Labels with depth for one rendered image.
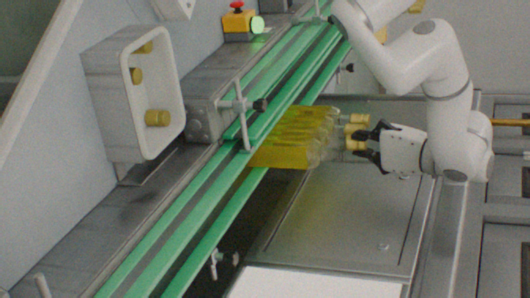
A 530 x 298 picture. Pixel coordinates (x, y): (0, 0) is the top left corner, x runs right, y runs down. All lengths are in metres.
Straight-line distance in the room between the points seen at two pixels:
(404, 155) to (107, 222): 0.62
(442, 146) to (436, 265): 0.24
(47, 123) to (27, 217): 0.16
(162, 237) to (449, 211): 0.63
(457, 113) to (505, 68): 6.41
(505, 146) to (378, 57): 0.76
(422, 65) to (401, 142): 0.34
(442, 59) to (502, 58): 6.45
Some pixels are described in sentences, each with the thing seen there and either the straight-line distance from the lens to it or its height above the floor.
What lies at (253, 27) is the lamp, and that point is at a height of 0.84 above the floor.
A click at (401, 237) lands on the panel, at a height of 1.28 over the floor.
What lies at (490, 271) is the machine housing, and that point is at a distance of 1.34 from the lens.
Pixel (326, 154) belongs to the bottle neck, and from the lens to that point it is 1.40.
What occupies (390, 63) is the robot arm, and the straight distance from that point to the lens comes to 1.06.
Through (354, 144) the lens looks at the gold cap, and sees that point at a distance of 1.43.
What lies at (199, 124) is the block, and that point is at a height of 0.86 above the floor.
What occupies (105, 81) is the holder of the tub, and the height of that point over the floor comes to 0.79.
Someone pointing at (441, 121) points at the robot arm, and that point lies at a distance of 1.18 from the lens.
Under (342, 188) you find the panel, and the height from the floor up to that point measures 1.11.
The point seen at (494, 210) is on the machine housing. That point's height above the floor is 1.46.
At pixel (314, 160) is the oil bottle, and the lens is 1.40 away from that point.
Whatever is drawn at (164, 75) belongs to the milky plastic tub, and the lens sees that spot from 1.32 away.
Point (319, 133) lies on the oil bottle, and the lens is 1.45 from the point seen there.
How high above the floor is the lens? 1.48
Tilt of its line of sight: 20 degrees down
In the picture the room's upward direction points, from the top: 92 degrees clockwise
